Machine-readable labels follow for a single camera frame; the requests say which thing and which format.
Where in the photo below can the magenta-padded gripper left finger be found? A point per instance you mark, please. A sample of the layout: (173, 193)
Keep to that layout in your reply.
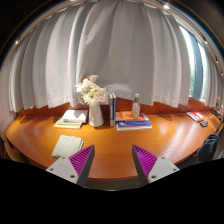
(63, 167)

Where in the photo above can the white vase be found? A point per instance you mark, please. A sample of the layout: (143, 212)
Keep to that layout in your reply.
(96, 116)

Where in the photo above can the blue flat book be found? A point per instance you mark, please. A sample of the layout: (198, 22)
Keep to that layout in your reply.
(133, 124)

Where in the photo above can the clear bottle with green cap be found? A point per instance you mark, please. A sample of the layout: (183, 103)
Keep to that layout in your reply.
(136, 108)

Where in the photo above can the wooden chair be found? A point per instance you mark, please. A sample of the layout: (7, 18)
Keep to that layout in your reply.
(10, 151)

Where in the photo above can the window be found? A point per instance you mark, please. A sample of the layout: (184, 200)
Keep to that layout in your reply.
(195, 66)

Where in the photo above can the small dark object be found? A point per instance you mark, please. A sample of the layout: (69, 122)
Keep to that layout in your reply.
(204, 123)

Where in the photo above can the dark upright book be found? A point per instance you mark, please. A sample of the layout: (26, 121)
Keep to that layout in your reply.
(111, 110)

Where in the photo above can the red book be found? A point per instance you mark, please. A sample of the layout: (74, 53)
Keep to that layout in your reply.
(196, 116)

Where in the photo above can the grey book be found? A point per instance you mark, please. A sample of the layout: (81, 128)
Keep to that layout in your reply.
(65, 122)

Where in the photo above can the white curtain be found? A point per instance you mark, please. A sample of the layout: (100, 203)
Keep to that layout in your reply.
(110, 50)

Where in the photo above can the black jacket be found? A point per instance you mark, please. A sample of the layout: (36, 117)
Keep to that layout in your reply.
(207, 146)

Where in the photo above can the pale green towel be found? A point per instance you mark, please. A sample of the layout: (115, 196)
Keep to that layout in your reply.
(66, 146)

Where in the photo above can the blue upright book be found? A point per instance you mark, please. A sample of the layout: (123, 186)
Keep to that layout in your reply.
(114, 108)

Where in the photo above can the orange book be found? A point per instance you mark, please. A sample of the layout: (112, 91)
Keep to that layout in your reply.
(125, 115)

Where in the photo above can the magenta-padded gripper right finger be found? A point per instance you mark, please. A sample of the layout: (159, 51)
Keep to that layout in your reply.
(162, 166)

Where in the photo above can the white flower bouquet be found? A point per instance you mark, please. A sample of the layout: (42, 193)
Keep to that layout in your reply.
(90, 91)

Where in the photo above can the white book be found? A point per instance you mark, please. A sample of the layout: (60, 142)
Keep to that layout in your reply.
(75, 115)

